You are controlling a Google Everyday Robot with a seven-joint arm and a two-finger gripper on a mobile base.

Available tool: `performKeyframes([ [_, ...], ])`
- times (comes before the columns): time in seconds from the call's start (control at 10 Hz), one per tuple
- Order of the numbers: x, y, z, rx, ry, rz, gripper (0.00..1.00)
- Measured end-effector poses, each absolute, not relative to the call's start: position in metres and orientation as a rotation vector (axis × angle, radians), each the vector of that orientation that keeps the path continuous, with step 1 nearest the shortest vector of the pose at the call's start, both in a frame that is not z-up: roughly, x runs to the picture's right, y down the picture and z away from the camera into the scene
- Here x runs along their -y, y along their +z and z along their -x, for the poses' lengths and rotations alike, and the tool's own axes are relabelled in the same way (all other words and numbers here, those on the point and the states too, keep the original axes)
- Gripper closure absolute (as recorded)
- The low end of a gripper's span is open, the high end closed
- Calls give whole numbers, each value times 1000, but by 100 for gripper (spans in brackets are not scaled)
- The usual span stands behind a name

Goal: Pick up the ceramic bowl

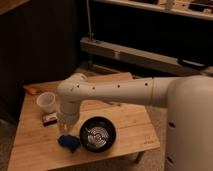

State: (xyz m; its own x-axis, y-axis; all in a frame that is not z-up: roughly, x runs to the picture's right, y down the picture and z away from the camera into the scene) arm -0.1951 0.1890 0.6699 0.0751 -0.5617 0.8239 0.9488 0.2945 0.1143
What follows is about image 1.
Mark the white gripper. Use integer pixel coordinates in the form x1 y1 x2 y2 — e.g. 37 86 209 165
57 113 78 134

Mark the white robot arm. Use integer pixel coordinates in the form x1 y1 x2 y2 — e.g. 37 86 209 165
57 73 213 171

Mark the black ceramic bowl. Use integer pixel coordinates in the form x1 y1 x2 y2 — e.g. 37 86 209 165
79 116 116 153

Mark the black snack bar packet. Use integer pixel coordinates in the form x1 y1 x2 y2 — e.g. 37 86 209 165
42 113 57 127

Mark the white plastic cup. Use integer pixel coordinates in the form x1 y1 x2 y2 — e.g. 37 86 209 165
36 92 56 113

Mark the wooden low table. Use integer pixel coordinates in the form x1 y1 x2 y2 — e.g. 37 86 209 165
7 71 161 171

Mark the orange flat object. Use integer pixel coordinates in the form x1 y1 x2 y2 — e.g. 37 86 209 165
23 85 41 95

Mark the vertical metal pole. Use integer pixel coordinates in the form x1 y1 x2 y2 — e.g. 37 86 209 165
86 0 93 41

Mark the upper wooden shelf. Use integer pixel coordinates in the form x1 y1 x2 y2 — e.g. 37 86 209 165
94 0 213 21

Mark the black handle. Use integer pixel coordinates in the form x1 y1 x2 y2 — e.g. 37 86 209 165
177 58 209 70

